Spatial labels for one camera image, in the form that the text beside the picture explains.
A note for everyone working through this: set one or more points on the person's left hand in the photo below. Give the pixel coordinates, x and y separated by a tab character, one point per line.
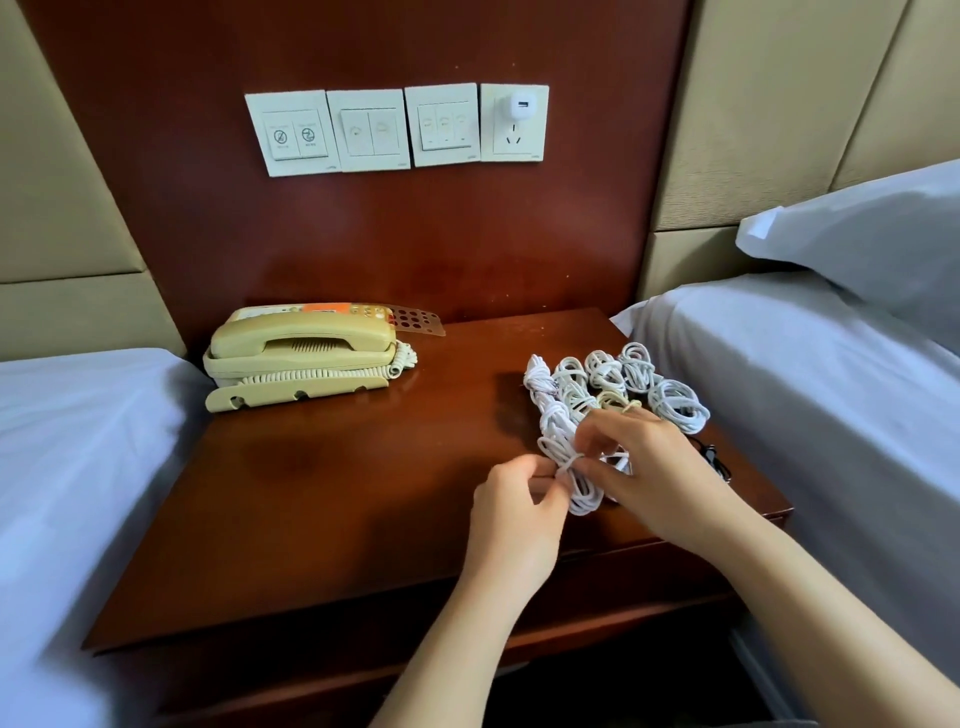
510	525

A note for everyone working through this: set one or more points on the person's right hand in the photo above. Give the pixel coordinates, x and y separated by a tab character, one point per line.
668	473

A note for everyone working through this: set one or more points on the dark wooden drawer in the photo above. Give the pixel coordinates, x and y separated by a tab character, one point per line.
300	653

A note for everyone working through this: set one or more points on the person's left forearm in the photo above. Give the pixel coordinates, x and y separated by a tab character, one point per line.
450	668

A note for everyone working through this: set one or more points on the wooden nightstand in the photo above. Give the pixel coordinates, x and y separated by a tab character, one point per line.
330	495

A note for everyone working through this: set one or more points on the right bed white sheet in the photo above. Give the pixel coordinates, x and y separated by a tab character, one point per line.
840	435

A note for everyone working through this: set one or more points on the bed white sheet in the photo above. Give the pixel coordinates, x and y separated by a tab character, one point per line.
840	435
75	480

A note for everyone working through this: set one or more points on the white pillow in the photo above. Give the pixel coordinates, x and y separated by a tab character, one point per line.
878	240

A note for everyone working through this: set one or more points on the beige padded headboard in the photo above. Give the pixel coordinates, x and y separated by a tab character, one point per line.
780	105
60	165

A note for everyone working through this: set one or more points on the white plug-in charger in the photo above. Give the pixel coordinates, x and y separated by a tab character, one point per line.
521	105

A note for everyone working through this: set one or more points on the left bed white sheet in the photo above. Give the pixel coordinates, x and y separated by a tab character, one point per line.
75	480

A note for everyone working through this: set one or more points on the dark wooden wall panel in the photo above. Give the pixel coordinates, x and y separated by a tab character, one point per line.
375	240

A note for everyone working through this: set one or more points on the white triple rocker wall switch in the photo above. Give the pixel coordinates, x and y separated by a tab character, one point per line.
443	126

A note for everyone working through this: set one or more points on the white double rocker wall switch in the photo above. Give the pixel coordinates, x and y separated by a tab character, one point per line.
369	132

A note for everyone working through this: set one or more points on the white two-button wall switch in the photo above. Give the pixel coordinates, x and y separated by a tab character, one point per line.
293	135

